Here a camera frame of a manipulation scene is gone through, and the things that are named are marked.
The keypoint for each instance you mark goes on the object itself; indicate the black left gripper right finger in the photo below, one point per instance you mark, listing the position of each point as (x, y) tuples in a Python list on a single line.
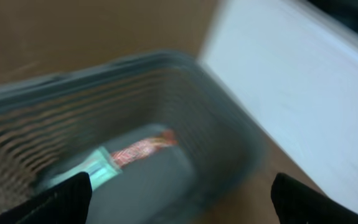
[(296, 203)]

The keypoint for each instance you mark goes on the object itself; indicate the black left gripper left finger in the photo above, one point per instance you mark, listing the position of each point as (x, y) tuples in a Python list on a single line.
[(64, 203)]

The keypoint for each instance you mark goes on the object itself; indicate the teal white snack packet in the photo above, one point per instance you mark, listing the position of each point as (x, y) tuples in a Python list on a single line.
[(97, 163)]

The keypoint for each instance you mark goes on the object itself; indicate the red Top chocolate bar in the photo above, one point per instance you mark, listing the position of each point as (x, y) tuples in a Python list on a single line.
[(144, 148)]

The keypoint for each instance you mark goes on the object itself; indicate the grey plastic mesh basket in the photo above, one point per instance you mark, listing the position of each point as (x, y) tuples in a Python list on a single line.
[(50, 124)]

